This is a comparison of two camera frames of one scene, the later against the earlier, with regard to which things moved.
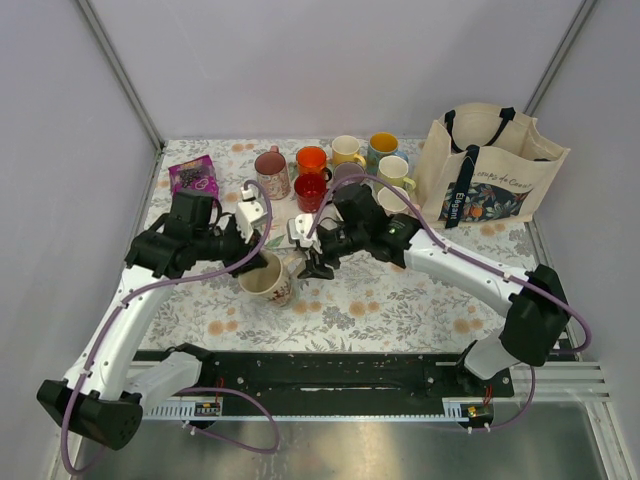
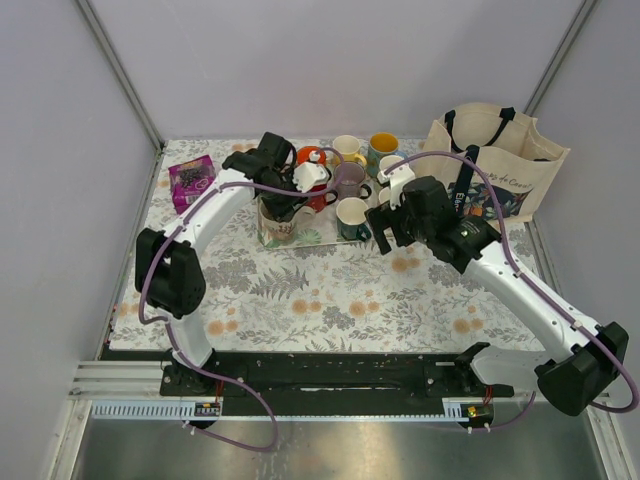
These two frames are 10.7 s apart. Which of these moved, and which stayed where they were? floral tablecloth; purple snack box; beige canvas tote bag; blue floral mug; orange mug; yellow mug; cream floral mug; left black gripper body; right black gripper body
Moved: right black gripper body; cream floral mug; left black gripper body
Stayed: blue floral mug; floral tablecloth; yellow mug; purple snack box; orange mug; beige canvas tote bag
